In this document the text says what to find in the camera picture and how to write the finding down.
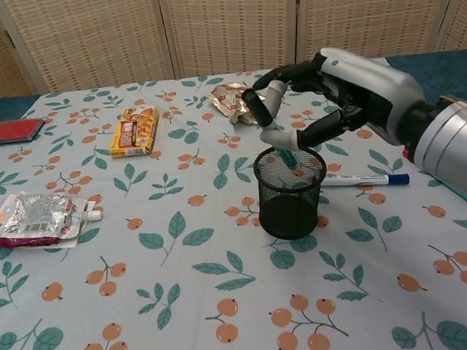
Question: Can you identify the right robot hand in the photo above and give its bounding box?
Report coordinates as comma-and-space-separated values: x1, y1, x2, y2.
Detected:
245, 37, 431, 161

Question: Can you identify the blue cap white marker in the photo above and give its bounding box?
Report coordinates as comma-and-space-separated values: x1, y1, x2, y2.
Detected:
323, 167, 411, 195

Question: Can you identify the black cap green marker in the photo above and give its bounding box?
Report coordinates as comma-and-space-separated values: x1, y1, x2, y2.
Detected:
241, 84, 301, 174

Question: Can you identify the black mesh pen cup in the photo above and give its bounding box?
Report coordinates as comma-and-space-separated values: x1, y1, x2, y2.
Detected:
251, 140, 334, 243

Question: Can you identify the gold foil snack wrapper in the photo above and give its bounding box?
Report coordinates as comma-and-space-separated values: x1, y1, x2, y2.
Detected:
207, 77, 280, 131

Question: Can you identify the woven bamboo folding screen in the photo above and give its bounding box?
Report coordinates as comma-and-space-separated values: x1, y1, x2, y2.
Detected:
0, 0, 467, 100

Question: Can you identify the yellow curry box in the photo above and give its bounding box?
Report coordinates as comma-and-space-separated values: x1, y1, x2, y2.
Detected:
105, 103, 165, 160

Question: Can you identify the floral leaf berry tablecloth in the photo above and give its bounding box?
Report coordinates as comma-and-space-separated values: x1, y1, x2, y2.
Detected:
0, 47, 467, 350

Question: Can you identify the silver spout pouch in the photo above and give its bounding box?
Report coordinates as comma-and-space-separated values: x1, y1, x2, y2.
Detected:
0, 184, 106, 251

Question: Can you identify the red ink pad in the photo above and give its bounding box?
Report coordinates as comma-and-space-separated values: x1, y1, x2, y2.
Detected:
0, 116, 47, 146

